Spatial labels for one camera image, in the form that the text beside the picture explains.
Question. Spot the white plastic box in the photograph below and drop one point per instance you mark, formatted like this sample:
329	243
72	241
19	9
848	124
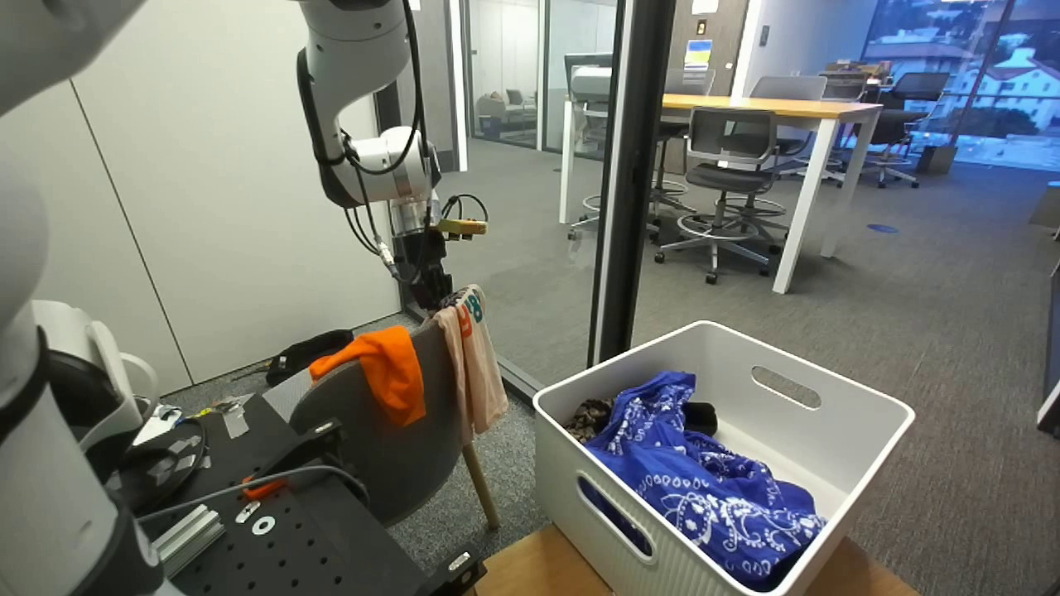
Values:
841	443

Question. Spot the beige printed shirt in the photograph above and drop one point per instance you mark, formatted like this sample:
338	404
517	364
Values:
483	376

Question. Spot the white metal washer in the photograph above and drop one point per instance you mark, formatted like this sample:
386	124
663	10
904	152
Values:
264	529

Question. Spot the black glass door frame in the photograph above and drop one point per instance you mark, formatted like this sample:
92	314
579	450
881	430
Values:
630	178

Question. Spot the orange shirt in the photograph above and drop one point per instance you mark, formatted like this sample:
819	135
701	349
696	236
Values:
393	376

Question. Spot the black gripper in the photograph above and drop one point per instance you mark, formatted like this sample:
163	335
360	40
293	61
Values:
422	265

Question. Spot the dark patterned cloth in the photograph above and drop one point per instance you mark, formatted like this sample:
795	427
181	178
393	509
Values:
592	418

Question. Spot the yellow wrist camera mount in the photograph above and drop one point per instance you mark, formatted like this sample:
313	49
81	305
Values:
461	227

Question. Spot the black clamp with orange trigger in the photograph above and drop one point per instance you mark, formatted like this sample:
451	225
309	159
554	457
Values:
300	451

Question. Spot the brown cardboard box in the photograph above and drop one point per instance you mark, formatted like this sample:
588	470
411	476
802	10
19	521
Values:
531	568

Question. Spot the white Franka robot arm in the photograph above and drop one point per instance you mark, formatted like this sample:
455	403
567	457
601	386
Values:
353	56

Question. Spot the wooden top office desk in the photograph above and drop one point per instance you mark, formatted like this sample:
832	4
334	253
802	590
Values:
773	109

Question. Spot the black perforated breadboard table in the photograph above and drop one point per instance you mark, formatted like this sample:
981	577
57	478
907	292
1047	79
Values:
309	551

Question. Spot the blue patterned cloth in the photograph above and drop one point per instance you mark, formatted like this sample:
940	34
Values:
707	484

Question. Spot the silver aluminium profile piece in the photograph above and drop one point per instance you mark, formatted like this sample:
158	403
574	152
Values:
188	539

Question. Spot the black office chair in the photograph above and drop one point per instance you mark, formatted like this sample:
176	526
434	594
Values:
913	121

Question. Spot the grey office swivel chair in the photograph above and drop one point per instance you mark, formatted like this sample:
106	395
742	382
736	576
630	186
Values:
730	168

